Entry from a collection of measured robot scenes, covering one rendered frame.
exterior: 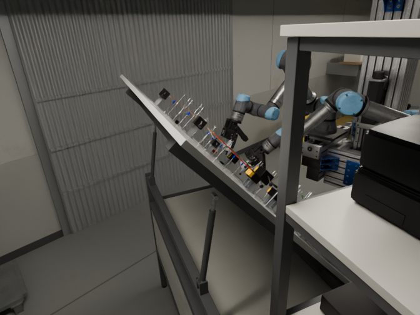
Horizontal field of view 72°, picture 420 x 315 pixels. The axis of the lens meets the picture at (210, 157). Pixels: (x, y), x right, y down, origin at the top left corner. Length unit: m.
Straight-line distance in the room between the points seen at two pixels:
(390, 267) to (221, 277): 0.95
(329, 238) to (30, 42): 2.58
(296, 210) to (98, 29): 2.59
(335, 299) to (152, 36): 2.85
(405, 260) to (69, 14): 2.77
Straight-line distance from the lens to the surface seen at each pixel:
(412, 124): 0.75
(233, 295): 1.38
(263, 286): 1.42
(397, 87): 2.12
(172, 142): 0.78
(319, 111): 1.79
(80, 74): 2.92
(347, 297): 1.01
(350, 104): 1.64
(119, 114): 3.11
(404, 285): 0.60
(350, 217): 0.72
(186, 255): 1.27
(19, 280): 2.87
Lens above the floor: 1.85
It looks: 24 degrees down
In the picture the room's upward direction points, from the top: 3 degrees counter-clockwise
